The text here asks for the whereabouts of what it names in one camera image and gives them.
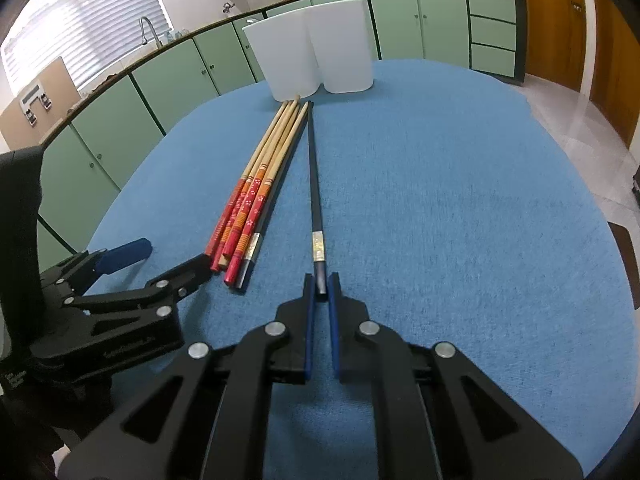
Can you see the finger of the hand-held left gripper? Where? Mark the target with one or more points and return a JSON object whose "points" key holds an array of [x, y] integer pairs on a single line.
{"points": [[127, 252], [185, 277]]}

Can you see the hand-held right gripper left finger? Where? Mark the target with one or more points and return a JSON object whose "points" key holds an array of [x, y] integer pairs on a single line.
{"points": [[310, 330]]}

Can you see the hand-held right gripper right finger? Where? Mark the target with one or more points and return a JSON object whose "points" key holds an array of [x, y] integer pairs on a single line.
{"points": [[333, 335]]}

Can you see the black chopstick with silver band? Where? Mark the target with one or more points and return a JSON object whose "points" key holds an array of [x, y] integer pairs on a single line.
{"points": [[315, 200], [250, 255]]}

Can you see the red-patterned bamboo chopsticks bundle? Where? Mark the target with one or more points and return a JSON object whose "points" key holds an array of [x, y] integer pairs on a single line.
{"points": [[250, 187]]}

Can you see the white plastic container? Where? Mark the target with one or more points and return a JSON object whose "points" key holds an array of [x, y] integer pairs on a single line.
{"points": [[345, 45], [287, 55]]}

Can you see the blue tablecloth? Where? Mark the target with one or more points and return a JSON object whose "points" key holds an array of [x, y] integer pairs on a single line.
{"points": [[450, 210]]}

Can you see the cardboard box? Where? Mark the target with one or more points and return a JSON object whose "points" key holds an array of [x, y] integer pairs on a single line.
{"points": [[50, 95]]}

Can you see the green lower kitchen cabinets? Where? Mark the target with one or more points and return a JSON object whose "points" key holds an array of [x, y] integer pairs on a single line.
{"points": [[165, 80]]}

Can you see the chrome sink faucet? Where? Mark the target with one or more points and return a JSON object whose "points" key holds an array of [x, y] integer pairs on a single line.
{"points": [[148, 27]]}

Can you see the white window blind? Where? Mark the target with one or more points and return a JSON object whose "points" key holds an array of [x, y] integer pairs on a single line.
{"points": [[85, 15]]}

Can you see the brown coaster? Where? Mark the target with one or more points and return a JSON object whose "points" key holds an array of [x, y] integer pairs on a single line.
{"points": [[627, 265]]}

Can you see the green drawer unit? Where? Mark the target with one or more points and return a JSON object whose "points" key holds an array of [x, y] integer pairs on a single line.
{"points": [[492, 30]]}

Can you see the wooden door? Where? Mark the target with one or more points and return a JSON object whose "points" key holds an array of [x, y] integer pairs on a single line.
{"points": [[550, 20], [620, 60]]}

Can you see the small wall tap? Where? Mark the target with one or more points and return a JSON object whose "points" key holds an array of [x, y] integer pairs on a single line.
{"points": [[228, 8]]}

